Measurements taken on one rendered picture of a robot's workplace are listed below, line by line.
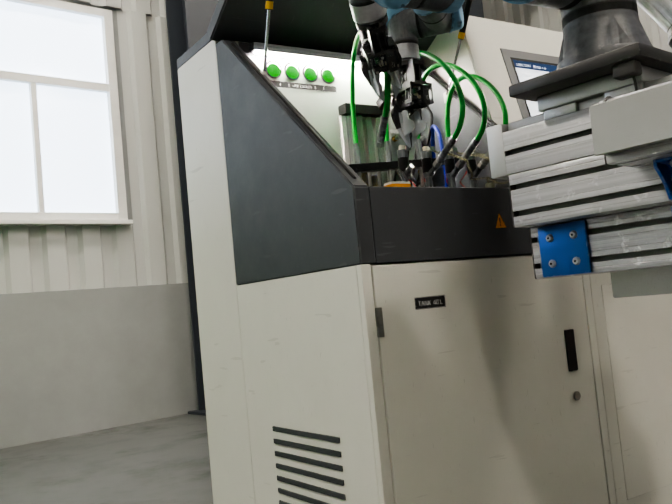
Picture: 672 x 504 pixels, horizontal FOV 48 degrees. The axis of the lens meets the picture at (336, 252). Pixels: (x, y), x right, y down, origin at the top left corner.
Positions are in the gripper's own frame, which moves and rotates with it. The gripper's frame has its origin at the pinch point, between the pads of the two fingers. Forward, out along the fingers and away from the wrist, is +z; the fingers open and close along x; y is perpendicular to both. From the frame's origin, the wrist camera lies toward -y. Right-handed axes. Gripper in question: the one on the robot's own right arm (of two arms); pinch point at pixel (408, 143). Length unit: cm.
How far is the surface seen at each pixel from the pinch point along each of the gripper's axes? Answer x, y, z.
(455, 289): -10.4, 23.1, 38.5
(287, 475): -35, -16, 79
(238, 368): -35, -38, 54
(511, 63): 51, -9, -29
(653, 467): 51, 23, 89
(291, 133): -35.0, 0.9, -0.7
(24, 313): -22, -391, 24
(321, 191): -35.0, 11.2, 14.7
